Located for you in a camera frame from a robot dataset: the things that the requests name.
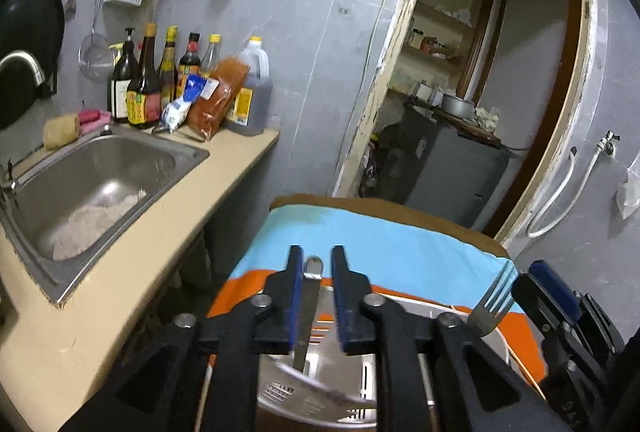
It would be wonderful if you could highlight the clear bottle yellow cap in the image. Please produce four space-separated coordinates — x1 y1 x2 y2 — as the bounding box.
200 34 223 80

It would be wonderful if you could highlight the perforated utensil holder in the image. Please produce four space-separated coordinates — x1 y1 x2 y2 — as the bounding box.
252 285 513 430

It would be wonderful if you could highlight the white and blue salt bag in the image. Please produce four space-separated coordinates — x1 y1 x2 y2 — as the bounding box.
152 73 221 134

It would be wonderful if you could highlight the tall dark yellow-cap bottle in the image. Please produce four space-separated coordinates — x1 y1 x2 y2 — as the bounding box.
157 25 180 108

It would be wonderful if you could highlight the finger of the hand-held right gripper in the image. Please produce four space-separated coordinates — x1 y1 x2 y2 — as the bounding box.
512 261 583 330

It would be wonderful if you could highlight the metal fork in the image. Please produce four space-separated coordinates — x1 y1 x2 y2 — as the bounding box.
467 261 517 338

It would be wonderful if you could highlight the wooden shelf unit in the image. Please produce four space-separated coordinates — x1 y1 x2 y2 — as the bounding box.
395 0 496 103

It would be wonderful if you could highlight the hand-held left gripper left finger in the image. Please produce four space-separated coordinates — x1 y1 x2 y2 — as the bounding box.
60 245 306 432

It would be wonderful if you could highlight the black wok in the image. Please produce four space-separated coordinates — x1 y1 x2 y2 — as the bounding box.
0 0 66 130

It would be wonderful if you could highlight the grey dishcloth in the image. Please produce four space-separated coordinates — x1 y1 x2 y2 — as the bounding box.
51 189 148 262

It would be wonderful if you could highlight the white hose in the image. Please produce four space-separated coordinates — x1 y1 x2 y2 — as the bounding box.
525 147 601 239

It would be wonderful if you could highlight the beige sponge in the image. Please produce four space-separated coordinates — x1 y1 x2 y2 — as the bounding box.
42 113 82 151

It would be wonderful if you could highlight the dark pump bottle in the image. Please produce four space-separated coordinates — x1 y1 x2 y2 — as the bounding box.
109 27 141 123

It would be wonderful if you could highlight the blue orange striped cloth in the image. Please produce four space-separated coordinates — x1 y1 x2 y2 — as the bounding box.
205 195 546 400

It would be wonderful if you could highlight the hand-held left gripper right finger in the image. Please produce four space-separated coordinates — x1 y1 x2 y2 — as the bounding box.
330 246 571 432

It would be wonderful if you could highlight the white power cable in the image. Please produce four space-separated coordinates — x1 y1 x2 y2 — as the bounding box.
364 0 392 68

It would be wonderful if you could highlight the clear plastic bag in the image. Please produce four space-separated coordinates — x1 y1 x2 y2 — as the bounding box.
616 167 640 220

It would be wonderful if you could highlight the curved metal faucet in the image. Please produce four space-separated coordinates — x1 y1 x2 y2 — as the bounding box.
0 51 48 88

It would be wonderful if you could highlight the grey cabinet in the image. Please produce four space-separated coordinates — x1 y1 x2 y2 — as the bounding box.
375 105 512 228

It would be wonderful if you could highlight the metal pot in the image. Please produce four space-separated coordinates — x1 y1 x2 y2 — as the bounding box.
440 92 476 119

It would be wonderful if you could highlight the metal mesh strainer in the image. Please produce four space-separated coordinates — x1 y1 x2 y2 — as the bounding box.
77 0 117 83

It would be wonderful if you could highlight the pink cloth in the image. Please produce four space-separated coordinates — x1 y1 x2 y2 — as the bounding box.
76 109 113 133

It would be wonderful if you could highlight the dark bottle red cap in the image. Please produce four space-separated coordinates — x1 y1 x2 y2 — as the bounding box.
176 32 202 100

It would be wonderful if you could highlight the metal wall tap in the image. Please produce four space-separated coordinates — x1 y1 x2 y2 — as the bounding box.
600 131 621 158

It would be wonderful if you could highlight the large dark liquid jug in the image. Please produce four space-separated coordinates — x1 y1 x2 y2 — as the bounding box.
222 36 275 136

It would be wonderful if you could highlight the wooden door frame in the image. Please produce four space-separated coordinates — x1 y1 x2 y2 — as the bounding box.
332 0 596 253

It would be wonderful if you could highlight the white crumpled rag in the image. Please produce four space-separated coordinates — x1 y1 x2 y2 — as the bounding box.
474 106 502 130

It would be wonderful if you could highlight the metal table knife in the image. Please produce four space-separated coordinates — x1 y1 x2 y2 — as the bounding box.
291 255 327 373

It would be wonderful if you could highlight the red chili powder bag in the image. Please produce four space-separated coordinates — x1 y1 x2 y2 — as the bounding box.
187 56 251 142

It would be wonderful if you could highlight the stainless steel sink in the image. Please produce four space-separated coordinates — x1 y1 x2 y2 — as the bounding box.
0 125 211 305

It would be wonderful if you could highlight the beige kitchen counter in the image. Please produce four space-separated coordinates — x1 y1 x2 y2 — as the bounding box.
0 125 281 432

